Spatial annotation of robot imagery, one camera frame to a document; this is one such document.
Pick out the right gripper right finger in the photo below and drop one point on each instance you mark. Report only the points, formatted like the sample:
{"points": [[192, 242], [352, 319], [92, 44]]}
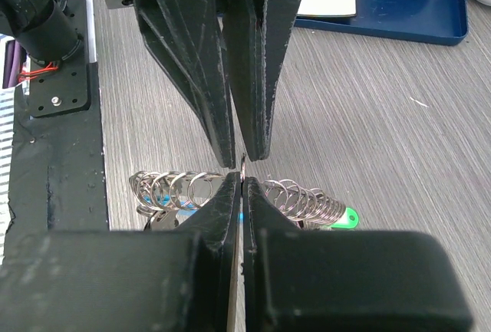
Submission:
{"points": [[371, 280]]}

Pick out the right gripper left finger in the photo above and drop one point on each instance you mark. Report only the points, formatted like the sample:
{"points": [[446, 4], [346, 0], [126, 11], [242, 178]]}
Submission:
{"points": [[182, 279]]}

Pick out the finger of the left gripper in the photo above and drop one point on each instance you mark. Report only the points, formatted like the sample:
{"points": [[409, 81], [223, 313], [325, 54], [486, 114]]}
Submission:
{"points": [[183, 36], [252, 44]]}

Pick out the green key tag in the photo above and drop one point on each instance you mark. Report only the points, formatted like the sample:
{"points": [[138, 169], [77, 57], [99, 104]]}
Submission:
{"points": [[349, 220]]}

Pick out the blue tray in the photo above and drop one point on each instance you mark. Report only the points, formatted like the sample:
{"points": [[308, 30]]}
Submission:
{"points": [[441, 22]]}

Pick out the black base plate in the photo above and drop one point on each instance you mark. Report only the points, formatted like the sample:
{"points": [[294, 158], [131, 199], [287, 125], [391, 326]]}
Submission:
{"points": [[57, 177]]}

